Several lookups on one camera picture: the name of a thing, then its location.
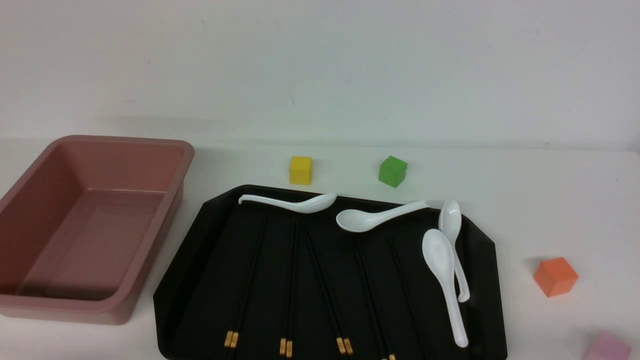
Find black chopstick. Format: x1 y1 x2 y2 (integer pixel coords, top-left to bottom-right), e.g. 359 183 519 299
302 224 352 360
278 219 298 360
224 215 267 353
354 239 397 360

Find yellow cube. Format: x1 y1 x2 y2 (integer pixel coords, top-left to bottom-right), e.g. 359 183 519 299
289 156 313 186

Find white spoon top left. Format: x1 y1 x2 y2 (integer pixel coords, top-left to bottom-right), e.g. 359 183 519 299
238 193 338 214

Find white spoon top middle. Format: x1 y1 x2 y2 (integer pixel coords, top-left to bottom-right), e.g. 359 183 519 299
335 200 430 233

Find green cube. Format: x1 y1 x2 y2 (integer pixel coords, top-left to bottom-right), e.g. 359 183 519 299
378 155 409 188

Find black serving tray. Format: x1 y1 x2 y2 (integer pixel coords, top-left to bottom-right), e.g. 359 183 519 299
153 185 508 360

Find white spoon far right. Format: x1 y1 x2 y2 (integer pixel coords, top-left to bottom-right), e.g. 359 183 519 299
438 200 471 303

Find white spoon large right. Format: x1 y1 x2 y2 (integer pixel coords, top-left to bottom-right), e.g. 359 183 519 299
422 228 469 348

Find pink plastic bin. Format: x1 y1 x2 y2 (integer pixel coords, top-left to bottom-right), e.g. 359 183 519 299
0 136 195 325

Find orange cube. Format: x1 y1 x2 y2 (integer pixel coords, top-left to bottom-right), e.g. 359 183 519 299
534 256 579 297

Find pink cube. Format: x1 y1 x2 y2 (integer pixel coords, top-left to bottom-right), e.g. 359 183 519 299
583 331 632 360

